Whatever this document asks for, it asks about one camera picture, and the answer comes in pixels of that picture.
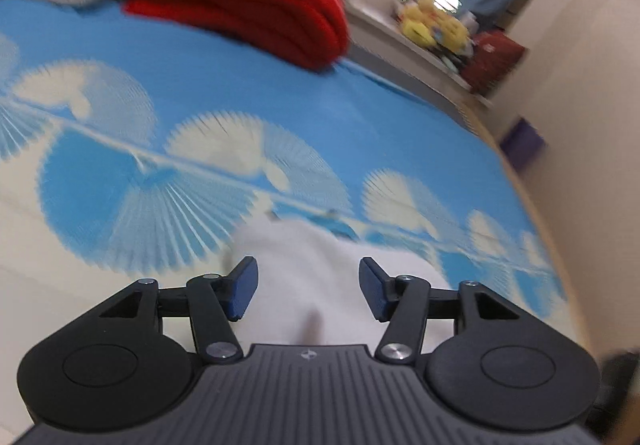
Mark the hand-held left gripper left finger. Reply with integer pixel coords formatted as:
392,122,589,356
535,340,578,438
95,256,260,367

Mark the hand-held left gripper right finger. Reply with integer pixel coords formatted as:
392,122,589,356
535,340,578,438
359,257,527,367

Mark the white garment with wide stripes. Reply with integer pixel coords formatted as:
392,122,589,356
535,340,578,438
227,218,451,353

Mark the blue floral bed sheet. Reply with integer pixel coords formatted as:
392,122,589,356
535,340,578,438
0,0,596,376

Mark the purple box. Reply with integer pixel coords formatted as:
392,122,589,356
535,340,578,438
499,118,549,172

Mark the white window ledge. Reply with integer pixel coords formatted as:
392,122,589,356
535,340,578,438
344,0,496,112

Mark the red suitcase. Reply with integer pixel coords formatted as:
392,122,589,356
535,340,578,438
459,29,529,95

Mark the yellow plush toy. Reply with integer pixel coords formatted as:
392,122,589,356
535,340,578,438
400,0,441,46
436,18,472,53

